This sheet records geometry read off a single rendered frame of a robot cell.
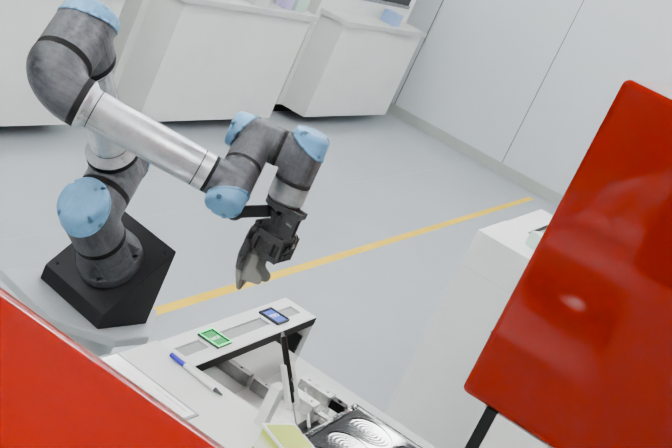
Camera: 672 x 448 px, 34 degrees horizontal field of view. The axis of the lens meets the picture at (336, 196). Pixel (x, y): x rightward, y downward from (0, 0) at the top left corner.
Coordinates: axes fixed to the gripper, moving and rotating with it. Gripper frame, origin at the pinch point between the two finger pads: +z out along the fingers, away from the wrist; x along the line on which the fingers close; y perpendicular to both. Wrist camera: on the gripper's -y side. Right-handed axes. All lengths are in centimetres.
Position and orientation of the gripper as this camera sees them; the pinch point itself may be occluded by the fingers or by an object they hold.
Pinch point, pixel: (238, 281)
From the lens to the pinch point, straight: 228.2
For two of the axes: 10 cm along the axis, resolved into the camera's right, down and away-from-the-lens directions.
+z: -4.0, 8.8, 2.7
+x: 4.3, -0.8, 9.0
